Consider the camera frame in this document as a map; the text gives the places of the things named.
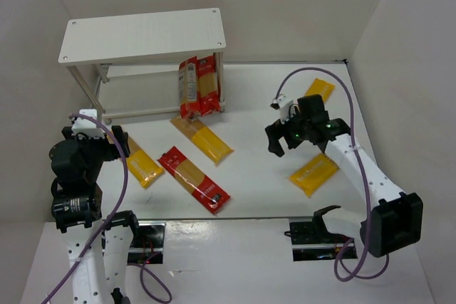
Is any yellow pasta bag left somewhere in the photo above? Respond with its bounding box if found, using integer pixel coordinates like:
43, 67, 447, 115
126, 136, 165, 189

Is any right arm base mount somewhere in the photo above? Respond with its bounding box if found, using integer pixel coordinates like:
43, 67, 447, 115
284, 220, 349, 262

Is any yellow pasta bag centre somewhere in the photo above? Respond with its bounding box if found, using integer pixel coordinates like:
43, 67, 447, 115
170, 115, 234, 165

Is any red spaghetti bag shelf right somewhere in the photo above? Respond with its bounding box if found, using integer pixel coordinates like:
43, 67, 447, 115
197, 56, 220, 117

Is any red spaghetti bag shelf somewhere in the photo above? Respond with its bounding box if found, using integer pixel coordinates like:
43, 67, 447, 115
197, 56, 220, 117
178, 56, 200, 118

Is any yellow pasta bag far right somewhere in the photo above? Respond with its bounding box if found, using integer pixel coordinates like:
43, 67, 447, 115
305, 78, 336, 103

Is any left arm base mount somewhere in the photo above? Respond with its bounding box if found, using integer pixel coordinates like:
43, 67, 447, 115
128, 221, 165, 265

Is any red spaghetti bag shelf left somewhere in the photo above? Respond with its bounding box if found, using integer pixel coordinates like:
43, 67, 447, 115
178, 56, 200, 118

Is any yellow pasta bag near right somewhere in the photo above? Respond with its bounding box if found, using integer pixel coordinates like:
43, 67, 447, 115
289, 153, 339, 198

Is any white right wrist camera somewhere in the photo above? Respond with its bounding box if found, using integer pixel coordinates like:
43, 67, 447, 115
270, 94, 299, 124

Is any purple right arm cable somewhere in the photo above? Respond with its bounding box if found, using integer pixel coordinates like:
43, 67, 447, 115
273, 66, 390, 282

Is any white shelf with metal legs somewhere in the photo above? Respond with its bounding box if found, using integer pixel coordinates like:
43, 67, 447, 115
58, 8, 227, 123

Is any red spaghetti bag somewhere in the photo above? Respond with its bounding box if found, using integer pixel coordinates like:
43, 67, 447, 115
158, 147, 231, 214

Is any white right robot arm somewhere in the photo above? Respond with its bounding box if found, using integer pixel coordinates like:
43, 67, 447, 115
265, 95, 423, 258

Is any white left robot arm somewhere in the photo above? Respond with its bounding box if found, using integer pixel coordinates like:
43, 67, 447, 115
49, 123, 139, 303

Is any yellow pasta bag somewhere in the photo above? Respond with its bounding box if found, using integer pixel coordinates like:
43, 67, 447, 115
126, 136, 165, 189
170, 115, 234, 165
305, 78, 336, 103
289, 153, 339, 198

